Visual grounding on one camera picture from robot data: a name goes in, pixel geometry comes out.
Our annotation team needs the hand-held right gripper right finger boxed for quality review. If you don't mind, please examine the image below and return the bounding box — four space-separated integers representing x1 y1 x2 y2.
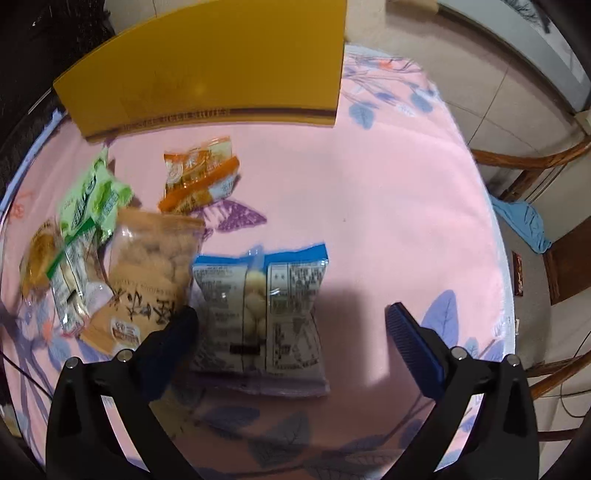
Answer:
383 302 541 480

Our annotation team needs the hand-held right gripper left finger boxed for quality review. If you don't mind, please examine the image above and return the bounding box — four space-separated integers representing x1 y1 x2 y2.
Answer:
46 305 201 480

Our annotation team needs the white blue-edged snack packet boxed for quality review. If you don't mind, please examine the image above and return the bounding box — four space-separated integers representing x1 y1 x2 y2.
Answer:
190 242 332 397

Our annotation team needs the tan peanut snack packet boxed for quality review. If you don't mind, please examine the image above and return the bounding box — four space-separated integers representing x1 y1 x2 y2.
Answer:
79 208 207 357

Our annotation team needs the white green-edged snack packet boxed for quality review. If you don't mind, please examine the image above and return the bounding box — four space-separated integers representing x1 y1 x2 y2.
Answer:
48 226 109 337

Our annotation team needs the red flat packet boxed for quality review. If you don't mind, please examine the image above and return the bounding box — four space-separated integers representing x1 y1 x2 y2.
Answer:
512 252 527 296

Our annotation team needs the pink floral tablecloth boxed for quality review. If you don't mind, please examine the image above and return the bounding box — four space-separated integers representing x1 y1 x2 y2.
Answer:
0 44 517 480

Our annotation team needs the wooden chair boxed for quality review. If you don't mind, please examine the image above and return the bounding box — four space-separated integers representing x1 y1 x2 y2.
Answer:
526 357 591 444
471 138 591 305

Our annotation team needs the clear golden pastry packet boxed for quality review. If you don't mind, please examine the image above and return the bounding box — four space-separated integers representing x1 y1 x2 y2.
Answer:
19 220 65 303

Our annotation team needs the blue cloth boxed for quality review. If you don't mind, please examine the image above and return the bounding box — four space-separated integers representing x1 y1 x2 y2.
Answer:
490 196 552 254

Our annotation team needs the light green snack packet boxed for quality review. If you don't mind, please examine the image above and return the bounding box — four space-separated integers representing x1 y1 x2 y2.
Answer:
56 147 136 243

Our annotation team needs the orange striped snack packet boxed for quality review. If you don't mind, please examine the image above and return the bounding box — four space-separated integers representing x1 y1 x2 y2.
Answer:
158 135 242 214

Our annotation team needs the yellow cardboard box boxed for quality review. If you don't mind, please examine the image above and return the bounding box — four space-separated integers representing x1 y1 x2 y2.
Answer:
53 0 348 141

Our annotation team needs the black cable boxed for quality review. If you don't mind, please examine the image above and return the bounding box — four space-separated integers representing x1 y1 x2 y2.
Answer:
0 350 52 398

